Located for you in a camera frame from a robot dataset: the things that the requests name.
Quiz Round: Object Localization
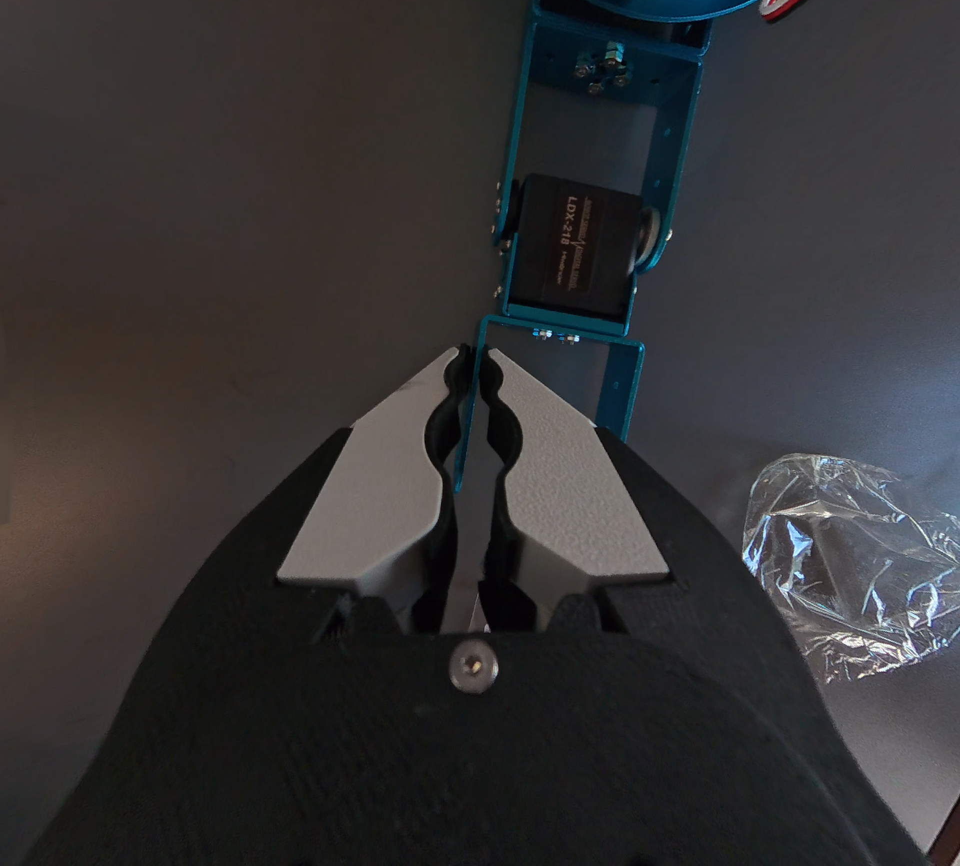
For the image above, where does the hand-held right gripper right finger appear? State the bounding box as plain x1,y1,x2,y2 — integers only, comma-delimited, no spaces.
482,347,671,633

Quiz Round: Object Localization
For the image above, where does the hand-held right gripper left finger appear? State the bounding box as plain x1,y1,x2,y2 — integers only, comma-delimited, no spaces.
276,344,472,634

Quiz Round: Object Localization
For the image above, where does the blue toy robot arm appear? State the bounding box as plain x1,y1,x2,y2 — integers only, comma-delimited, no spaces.
450,0,830,499

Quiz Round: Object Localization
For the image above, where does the clear plastic wrap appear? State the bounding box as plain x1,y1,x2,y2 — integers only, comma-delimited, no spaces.
741,453,960,688

